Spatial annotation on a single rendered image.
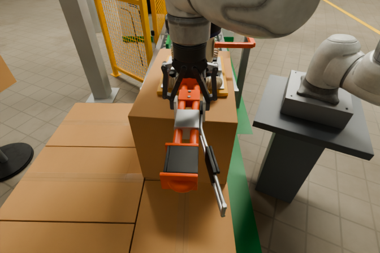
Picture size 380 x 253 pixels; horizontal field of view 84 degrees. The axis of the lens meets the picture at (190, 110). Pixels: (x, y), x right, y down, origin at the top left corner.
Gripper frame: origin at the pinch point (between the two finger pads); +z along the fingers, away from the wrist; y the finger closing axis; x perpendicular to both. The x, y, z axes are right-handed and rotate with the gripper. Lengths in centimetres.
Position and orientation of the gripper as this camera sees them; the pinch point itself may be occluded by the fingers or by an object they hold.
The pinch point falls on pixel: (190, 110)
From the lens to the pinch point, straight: 59.4
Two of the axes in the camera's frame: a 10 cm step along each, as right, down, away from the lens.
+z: 0.0, 7.7, 6.4
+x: -0.6, 6.4, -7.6
